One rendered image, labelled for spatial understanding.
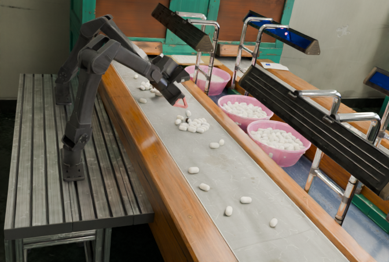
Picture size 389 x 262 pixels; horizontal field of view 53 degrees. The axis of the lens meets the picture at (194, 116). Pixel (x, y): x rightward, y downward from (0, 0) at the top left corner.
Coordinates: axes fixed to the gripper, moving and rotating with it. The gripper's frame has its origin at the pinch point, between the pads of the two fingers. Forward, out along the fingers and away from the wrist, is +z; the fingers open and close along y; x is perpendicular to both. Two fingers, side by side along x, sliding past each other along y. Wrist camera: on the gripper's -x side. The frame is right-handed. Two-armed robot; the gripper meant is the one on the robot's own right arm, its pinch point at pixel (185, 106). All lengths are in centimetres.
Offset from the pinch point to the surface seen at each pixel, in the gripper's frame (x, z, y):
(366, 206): -21, 42, -62
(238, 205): 8, 2, -55
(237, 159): -0.4, 12.2, -31.3
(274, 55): -63, 78, 81
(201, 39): -24.0, -14.2, 4.9
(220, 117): -7.0, 16.0, -1.8
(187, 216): 18, -14, -59
